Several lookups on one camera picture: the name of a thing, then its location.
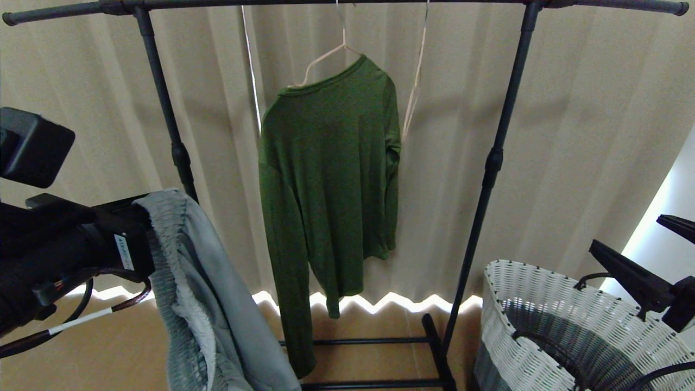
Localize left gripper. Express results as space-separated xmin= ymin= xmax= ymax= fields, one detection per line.
xmin=0 ymin=193 xmax=156 ymax=333

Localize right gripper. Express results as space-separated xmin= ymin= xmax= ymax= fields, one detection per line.
xmin=589 ymin=214 xmax=695 ymax=333

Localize pale grey garment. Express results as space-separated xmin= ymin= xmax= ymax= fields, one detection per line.
xmin=133 ymin=188 xmax=302 ymax=391

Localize green printed shirt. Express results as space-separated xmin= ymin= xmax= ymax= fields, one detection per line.
xmin=258 ymin=54 xmax=402 ymax=379

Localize pink clothes hanger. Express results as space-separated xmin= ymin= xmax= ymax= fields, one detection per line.
xmin=401 ymin=0 xmax=431 ymax=142
xmin=288 ymin=0 xmax=363 ymax=89

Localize white laundry basket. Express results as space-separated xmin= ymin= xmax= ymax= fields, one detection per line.
xmin=473 ymin=259 xmax=695 ymax=391

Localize black clothes rack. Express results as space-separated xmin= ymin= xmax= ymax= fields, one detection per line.
xmin=2 ymin=0 xmax=690 ymax=391

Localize beige curtain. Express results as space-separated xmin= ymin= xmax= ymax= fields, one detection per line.
xmin=0 ymin=0 xmax=695 ymax=316

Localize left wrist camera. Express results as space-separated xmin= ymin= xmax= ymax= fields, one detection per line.
xmin=0 ymin=107 xmax=75 ymax=189

